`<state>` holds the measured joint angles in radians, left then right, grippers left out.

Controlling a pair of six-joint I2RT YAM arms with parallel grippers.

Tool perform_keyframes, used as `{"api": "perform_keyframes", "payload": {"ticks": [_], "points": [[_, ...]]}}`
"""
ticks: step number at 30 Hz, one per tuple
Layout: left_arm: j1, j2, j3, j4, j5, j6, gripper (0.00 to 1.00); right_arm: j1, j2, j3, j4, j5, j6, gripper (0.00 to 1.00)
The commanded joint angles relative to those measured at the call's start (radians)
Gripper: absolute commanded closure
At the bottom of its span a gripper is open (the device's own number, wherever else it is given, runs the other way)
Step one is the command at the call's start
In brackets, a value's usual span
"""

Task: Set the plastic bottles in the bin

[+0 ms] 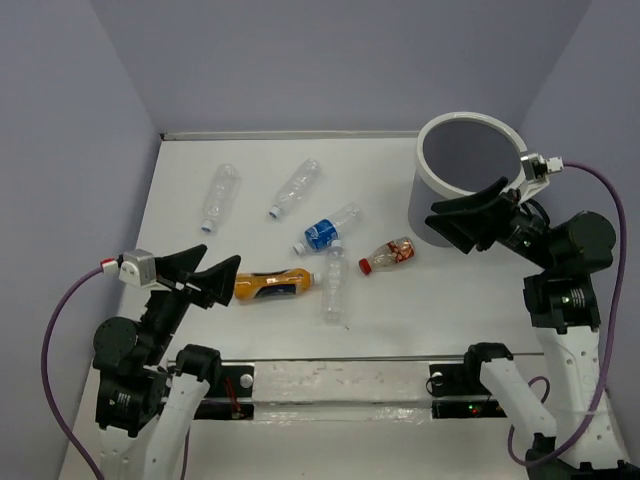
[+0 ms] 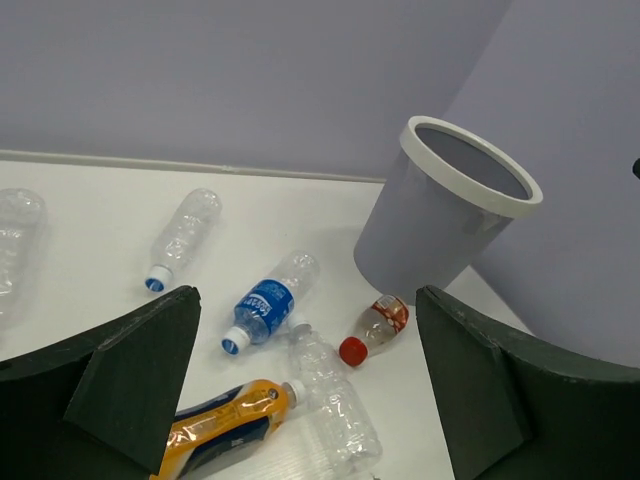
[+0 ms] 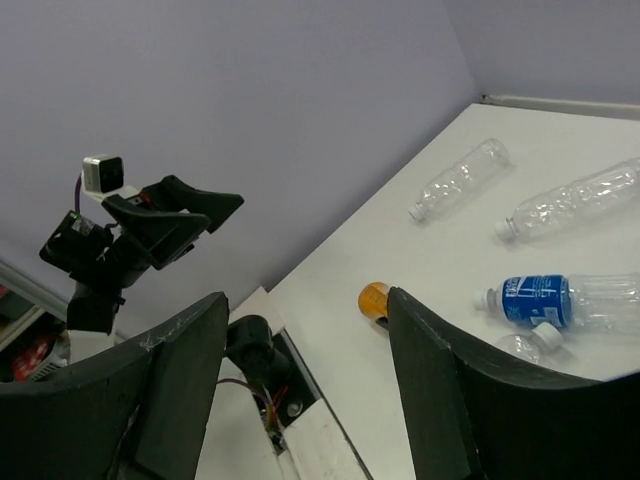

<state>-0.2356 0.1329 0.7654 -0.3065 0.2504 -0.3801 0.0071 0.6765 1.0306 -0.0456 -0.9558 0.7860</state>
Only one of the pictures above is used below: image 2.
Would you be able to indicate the grey bin with white rim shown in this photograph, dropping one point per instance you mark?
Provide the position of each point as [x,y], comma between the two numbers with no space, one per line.
[447,197]

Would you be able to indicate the orange label bottle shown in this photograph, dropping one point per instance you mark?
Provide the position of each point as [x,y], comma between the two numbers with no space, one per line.
[242,417]

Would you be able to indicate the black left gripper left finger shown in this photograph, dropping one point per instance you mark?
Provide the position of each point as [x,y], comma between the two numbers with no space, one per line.
[99,404]

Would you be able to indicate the red cap small bottle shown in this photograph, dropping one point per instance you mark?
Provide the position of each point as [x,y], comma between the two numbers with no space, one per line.
[374,330]

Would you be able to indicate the blue label water bottle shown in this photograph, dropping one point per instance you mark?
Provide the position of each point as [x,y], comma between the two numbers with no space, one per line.
[264,308]

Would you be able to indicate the clear bottle blue-white cap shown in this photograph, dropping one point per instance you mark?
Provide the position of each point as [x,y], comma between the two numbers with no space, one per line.
[181,238]

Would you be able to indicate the clear bottle white cap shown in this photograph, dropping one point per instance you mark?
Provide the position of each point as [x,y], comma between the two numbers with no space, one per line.
[342,423]

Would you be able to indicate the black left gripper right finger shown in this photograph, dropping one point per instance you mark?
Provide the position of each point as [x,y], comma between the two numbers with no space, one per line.
[513,406]

